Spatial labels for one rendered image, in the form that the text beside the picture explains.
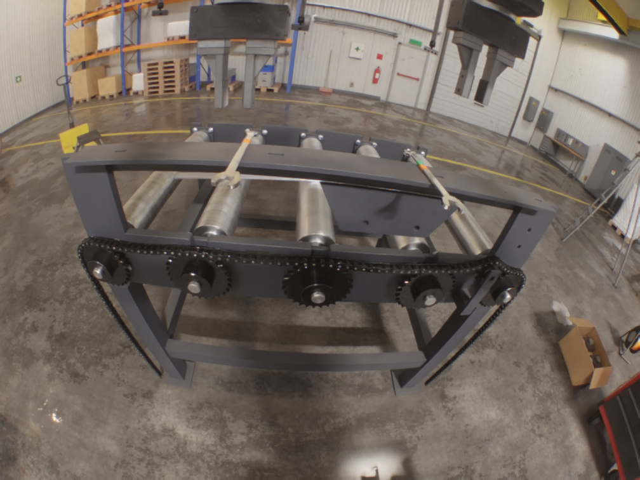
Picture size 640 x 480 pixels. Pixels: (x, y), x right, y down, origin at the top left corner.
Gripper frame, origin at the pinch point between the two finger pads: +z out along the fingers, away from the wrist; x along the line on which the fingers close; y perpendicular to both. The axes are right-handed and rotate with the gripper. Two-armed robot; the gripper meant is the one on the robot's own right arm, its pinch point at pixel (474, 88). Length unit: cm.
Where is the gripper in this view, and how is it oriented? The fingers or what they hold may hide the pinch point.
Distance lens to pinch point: 48.3
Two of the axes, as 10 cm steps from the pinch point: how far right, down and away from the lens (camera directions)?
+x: -9.9, -0.8, -1.2
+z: -1.4, 7.6, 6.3
